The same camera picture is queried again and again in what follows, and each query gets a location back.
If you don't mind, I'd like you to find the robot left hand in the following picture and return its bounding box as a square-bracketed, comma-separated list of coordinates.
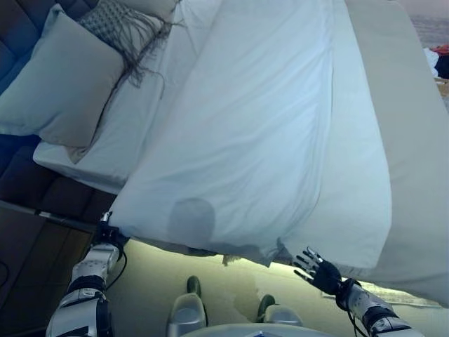
[97, 210, 129, 249]

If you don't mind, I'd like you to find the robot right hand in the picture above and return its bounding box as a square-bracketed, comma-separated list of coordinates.
[293, 245, 344, 296]

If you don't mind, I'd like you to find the white duvet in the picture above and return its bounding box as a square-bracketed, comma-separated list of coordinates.
[107, 0, 393, 272]

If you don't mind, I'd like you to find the silver robot right leg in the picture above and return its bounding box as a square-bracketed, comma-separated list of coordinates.
[255, 293, 303, 328]

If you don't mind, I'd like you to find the wooden nightstand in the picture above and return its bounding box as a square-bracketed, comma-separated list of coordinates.
[0, 199, 100, 319]

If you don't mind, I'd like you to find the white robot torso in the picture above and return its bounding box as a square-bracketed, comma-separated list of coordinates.
[189, 322, 324, 337]

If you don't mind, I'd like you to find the white sheeted mattress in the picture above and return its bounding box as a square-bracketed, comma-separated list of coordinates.
[33, 0, 226, 196]

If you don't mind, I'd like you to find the large beige pillow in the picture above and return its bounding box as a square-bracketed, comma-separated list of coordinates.
[0, 3, 126, 149]
[115, 0, 184, 18]

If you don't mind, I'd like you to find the patterned fringed cushion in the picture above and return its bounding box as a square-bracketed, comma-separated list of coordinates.
[76, 0, 187, 103]

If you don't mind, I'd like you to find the grey tufted headboard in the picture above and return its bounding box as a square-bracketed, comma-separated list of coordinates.
[0, 0, 103, 96]

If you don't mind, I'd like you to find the pale grey rug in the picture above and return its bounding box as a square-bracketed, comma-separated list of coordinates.
[266, 13, 449, 310]

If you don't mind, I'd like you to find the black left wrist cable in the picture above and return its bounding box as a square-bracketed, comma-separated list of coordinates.
[105, 242, 128, 287]

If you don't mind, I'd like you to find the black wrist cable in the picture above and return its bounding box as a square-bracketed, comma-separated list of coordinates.
[105, 242, 128, 287]
[335, 279, 366, 337]

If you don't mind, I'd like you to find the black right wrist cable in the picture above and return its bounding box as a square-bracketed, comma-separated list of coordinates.
[335, 279, 366, 337]

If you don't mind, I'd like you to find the dark brown bed frame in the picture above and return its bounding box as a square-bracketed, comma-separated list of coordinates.
[0, 132, 121, 226]

